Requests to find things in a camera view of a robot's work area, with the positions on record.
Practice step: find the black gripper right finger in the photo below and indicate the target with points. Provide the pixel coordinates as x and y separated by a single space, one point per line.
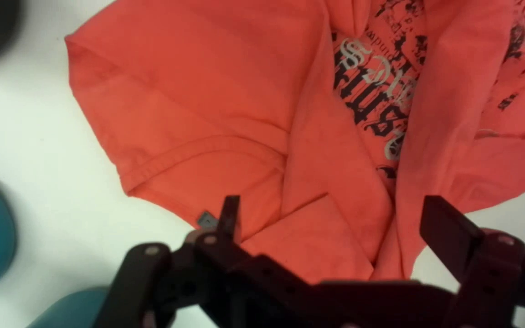
447 230

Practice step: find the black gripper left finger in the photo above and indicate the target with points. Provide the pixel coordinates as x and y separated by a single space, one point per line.
228 219

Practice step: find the orange printed shirt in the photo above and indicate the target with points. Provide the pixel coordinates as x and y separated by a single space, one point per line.
213 109

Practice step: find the teal toy pot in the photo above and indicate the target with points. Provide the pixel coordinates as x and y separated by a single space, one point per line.
73 310

